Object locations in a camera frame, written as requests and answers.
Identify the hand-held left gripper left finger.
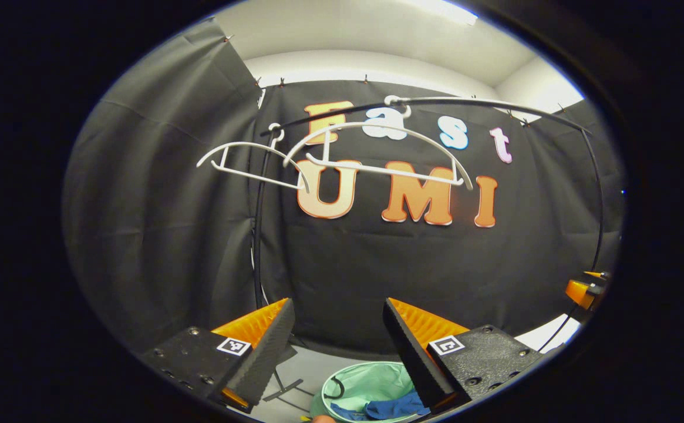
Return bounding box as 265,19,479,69
140,297,296,414

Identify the row of small backdrop clips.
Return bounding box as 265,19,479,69
224,35,568,127

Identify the green laundry hamper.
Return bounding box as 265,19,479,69
309,361,432,423

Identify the thin black cable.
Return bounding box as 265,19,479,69
538,303,580,353

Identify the white plastic hanger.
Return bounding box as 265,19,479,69
283,95,474,192
197,122,311,193

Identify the black backdrop cloth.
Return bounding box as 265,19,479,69
63,16,627,365

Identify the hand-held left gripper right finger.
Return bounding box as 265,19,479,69
382,297,545,414

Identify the black clothes rack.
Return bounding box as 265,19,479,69
252,96,608,406

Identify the blue corduroy jacket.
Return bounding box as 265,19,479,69
330,390,432,421

